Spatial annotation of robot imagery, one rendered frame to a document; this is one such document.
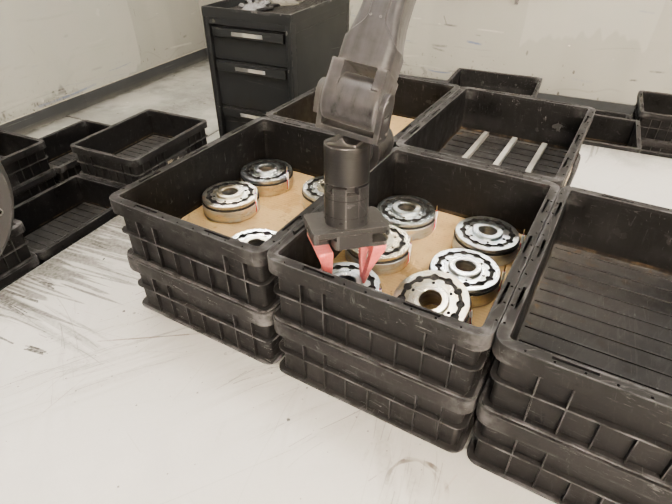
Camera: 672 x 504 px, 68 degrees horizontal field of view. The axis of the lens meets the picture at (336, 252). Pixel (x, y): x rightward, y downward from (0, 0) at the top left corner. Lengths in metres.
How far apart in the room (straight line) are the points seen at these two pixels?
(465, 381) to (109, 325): 0.61
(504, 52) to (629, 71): 0.83
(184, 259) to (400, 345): 0.36
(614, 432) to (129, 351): 0.69
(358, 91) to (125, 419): 0.55
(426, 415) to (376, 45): 0.45
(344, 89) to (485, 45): 3.57
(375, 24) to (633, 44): 3.54
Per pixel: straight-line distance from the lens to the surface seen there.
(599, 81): 4.12
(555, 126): 1.27
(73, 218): 1.98
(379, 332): 0.63
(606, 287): 0.86
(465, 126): 1.32
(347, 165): 0.60
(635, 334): 0.79
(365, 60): 0.58
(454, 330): 0.56
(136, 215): 0.81
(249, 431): 0.75
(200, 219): 0.94
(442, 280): 0.69
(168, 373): 0.85
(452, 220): 0.93
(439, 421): 0.69
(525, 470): 0.71
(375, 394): 0.72
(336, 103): 0.58
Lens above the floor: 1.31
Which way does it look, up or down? 36 degrees down
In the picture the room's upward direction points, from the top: straight up
